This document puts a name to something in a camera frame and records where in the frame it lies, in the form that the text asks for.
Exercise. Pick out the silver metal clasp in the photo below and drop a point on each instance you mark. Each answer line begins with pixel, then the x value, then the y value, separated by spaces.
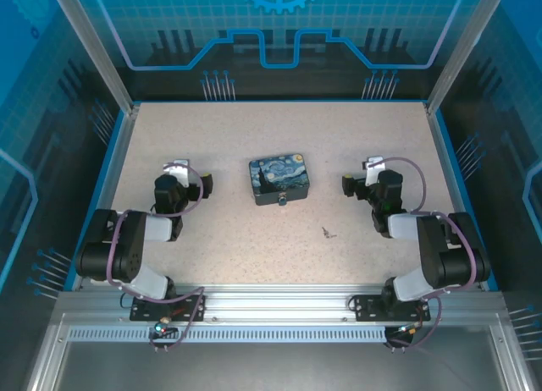
pixel 282 199

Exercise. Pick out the starry night printed tin box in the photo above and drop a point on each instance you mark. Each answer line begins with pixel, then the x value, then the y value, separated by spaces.
pixel 279 177

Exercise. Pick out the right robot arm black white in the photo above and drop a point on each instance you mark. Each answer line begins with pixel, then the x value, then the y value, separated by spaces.
pixel 444 255

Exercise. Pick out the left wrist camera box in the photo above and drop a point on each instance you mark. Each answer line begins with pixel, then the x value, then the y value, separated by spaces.
pixel 180 171

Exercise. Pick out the aluminium side rail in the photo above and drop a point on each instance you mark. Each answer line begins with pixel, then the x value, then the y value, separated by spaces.
pixel 434 124
pixel 128 124

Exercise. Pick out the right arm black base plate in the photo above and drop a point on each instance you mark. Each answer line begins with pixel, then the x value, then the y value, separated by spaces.
pixel 364 310

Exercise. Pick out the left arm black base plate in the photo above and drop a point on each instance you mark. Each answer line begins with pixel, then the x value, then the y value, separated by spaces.
pixel 139 312

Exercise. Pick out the aluminium mounting rail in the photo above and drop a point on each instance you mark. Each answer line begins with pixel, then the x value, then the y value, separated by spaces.
pixel 275 300

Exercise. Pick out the aluminium frame post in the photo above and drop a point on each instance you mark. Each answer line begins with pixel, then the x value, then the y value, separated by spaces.
pixel 459 48
pixel 103 48

